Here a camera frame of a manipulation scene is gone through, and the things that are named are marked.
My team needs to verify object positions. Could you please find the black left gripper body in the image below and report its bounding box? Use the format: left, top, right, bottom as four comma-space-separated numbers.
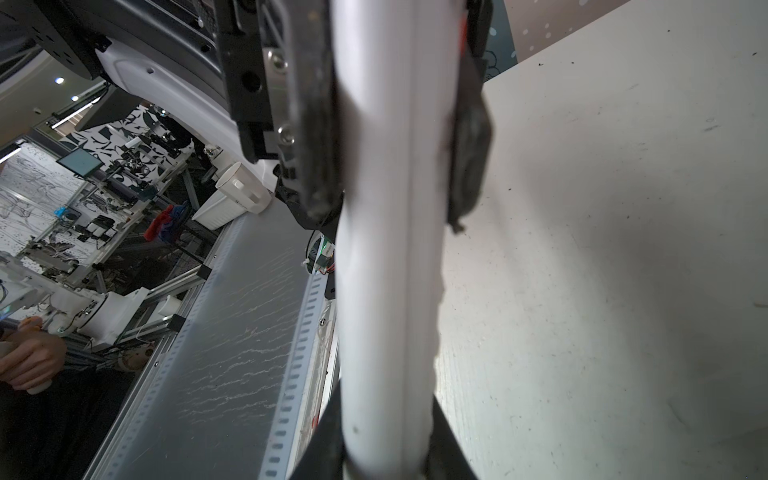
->
213, 0, 278, 163

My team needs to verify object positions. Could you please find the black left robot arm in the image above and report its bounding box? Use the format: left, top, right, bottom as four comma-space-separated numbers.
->
1, 1, 492, 238

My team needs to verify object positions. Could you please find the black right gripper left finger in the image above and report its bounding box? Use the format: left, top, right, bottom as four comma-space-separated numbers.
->
289, 383, 345, 480

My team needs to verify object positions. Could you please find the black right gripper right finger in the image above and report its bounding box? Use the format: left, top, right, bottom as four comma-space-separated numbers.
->
425, 397, 477, 480

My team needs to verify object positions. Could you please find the white perforated cable duct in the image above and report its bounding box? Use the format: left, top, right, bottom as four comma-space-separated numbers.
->
258, 274, 327, 479

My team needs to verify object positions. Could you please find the operator hand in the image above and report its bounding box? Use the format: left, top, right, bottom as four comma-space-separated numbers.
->
1, 316, 67, 391

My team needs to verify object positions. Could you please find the white remote control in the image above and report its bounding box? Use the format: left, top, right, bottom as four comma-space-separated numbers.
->
331, 1, 464, 479

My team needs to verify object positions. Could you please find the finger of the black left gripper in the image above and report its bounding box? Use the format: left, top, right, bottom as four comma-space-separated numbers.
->
447, 1, 493, 233
263, 1, 343, 219

